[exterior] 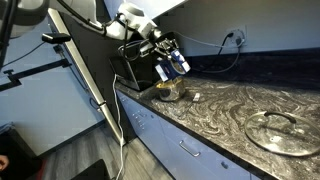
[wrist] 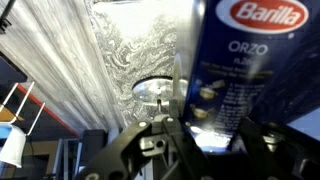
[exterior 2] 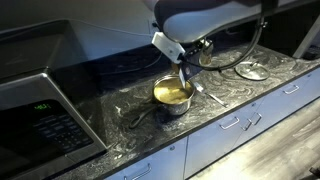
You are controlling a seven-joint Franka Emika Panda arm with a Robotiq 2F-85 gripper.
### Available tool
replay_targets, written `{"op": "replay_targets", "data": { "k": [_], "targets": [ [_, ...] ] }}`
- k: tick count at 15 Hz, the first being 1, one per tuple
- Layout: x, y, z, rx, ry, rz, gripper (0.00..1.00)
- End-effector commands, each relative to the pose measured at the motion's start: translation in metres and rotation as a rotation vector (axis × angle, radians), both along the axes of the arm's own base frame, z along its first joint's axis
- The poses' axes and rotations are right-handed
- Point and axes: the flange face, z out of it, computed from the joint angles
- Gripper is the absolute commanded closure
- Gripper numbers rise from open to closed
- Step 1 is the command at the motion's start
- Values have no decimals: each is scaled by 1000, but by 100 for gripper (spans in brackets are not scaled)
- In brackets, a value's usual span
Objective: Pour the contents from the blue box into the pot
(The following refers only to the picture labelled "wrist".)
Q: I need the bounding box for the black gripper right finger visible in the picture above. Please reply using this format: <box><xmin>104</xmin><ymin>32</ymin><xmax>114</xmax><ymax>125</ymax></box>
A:
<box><xmin>238</xmin><ymin>116</ymin><xmax>320</xmax><ymax>180</ymax></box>

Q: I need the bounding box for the white wire frame stand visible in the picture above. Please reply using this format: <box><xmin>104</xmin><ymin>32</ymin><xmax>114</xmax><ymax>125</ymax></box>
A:
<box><xmin>0</xmin><ymin>80</ymin><xmax>47</xmax><ymax>169</ymax></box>

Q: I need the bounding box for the glass pot lid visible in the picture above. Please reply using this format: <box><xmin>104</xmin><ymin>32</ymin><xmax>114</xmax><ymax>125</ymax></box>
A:
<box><xmin>131</xmin><ymin>75</ymin><xmax>190</xmax><ymax>108</ymax></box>

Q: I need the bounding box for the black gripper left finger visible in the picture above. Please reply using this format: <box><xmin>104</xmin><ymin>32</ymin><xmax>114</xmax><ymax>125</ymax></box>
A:
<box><xmin>74</xmin><ymin>98</ymin><xmax>214</xmax><ymax>180</ymax></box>

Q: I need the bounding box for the blue pasta box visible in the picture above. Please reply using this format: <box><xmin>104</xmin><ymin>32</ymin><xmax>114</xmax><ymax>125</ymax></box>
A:
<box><xmin>174</xmin><ymin>0</ymin><xmax>320</xmax><ymax>154</ymax></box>

